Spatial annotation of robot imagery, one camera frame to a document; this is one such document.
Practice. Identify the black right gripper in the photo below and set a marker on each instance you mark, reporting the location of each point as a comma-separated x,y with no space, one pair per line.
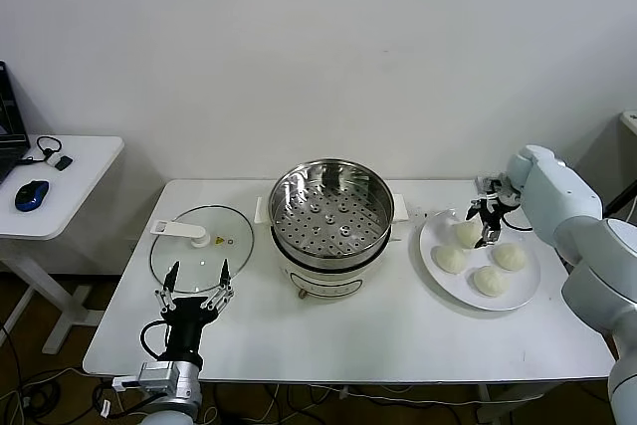
503,198

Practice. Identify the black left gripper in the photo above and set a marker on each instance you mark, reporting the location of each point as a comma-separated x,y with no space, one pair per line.
186,318

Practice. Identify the white steamed baozi bun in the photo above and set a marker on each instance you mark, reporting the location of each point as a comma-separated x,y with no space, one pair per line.
490,280
450,259
465,236
508,256

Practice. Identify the blue computer mouse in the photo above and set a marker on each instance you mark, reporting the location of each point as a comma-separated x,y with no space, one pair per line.
32,194

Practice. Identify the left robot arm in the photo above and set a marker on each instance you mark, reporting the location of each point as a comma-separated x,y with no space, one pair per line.
184,395

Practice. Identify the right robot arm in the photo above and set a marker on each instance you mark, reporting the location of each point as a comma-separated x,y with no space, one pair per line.
572,206

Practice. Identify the stainless steel steamer basket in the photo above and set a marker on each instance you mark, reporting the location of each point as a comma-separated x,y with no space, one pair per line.
328,226

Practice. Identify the white round plate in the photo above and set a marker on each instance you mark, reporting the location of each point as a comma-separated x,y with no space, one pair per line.
517,293

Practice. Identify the white side table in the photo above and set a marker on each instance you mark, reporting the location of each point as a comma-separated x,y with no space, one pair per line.
84,171

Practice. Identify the white cabinet corner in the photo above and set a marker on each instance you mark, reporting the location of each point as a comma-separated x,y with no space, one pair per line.
629,121

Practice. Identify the black laptop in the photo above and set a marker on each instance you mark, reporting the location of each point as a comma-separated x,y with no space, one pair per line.
10,136

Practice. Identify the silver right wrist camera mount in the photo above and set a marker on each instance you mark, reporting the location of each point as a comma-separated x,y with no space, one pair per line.
490,181

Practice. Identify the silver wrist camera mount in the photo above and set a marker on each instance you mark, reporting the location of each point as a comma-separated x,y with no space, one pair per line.
490,181
156,376

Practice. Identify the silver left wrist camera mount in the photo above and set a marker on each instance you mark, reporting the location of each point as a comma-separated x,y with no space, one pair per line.
156,376

